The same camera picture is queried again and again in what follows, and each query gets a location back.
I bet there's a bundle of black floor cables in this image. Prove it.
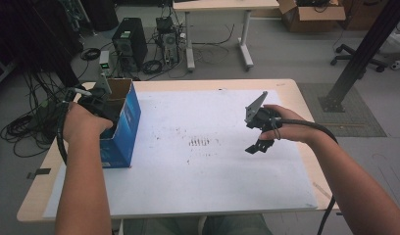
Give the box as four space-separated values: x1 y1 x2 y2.
0 71 67 159

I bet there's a white paper sheet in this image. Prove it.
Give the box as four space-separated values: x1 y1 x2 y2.
42 89 319 219

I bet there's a grey floor mat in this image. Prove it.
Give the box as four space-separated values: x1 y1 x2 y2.
297 81 387 138

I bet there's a person's left hand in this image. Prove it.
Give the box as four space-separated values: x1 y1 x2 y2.
62 102 115 145

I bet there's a black office chair base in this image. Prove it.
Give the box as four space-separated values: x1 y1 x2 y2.
329 43 389 73

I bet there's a black tape strip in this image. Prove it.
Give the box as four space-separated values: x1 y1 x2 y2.
25 167 52 180

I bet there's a white desk with metal legs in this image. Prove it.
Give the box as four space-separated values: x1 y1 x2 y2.
172 0 281 72

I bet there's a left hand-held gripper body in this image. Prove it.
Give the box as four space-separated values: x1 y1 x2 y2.
77 73 123 124

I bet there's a black metal stand post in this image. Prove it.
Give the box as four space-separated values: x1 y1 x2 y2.
318 0 400 113

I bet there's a small open computer tower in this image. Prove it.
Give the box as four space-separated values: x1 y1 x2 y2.
155 16 180 66

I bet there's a small grey box green light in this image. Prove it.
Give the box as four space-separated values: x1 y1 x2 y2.
98 50 111 78

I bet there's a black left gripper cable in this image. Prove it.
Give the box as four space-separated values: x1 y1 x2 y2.
56 86 93 165

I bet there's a person's right hand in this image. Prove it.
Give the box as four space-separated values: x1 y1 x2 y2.
258 104 316 145

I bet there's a black curtain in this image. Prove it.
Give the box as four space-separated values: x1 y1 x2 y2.
0 0 84 88

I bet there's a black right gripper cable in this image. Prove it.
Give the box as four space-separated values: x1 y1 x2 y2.
270 117 340 235

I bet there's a large black computer tower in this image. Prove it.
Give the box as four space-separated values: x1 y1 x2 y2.
111 17 149 68

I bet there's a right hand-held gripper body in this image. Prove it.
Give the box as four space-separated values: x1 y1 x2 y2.
244 90 283 131

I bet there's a blue cardboard box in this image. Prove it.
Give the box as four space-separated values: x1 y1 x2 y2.
99 77 142 169

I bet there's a coiled black cable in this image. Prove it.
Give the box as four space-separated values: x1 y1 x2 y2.
141 59 164 75
80 47 102 62

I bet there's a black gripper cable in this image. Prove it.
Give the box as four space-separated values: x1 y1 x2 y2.
270 117 340 235
56 86 93 165

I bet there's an open brown cardboard box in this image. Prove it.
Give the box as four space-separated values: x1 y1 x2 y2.
276 0 347 33

